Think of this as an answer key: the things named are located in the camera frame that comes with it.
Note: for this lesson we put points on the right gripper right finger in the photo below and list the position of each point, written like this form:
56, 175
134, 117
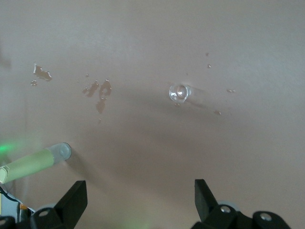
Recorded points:
214, 217

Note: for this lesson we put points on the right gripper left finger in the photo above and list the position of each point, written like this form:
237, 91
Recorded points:
66, 210

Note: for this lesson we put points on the small clear glass beaker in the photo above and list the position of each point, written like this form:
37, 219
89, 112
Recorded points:
179, 93

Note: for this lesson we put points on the yellow-green capped bottle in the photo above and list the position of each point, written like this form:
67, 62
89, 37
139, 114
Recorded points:
31, 162

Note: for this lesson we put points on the liquid puddle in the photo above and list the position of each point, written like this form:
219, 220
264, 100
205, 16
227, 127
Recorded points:
43, 74
102, 93

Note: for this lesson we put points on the brown table mat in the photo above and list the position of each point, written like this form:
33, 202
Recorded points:
152, 35

